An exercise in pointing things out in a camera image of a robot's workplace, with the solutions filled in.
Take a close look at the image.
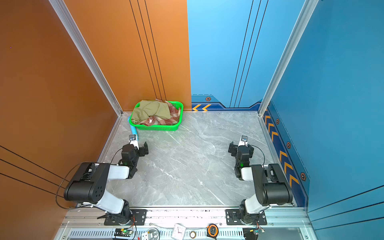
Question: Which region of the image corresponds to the red plaid skirt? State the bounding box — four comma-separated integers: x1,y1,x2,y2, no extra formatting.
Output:
139,101,181,127

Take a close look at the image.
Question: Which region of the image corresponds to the white power plug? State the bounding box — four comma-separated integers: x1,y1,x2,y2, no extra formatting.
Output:
141,232,152,240

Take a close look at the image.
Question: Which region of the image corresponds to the light blue tube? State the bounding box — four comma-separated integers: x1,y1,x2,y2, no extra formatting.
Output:
127,117,138,138

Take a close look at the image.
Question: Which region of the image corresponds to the small tape roll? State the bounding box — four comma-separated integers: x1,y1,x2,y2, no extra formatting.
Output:
190,231,197,239

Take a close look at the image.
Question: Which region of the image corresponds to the right small circuit board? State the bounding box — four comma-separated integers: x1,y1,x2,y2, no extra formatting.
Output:
252,228,265,236

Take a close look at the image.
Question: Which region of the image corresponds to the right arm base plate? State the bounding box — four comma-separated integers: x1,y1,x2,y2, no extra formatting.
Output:
225,209,268,226

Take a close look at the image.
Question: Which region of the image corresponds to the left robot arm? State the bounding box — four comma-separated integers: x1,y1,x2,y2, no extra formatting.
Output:
64,143,149,226

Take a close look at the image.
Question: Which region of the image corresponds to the orange black tape measure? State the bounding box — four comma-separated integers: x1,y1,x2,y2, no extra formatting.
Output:
207,224,219,240

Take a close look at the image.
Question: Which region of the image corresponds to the green plastic basket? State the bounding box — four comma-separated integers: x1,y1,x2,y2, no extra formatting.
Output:
132,100,184,131

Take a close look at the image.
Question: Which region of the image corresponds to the white square clock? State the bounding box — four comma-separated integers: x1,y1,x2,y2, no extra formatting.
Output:
171,224,187,240

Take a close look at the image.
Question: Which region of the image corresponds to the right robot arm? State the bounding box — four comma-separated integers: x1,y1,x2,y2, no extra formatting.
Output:
228,141,294,225

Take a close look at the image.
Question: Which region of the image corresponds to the green circuit board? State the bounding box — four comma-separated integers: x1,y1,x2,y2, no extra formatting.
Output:
113,228,135,240

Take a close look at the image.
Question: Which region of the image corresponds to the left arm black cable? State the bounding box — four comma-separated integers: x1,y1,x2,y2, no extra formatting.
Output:
55,146,124,210

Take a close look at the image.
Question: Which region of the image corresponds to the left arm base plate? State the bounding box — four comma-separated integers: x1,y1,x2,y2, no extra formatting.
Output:
104,209,147,227

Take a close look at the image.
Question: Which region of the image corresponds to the olive green skirt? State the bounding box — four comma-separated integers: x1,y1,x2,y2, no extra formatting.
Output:
131,100,171,125

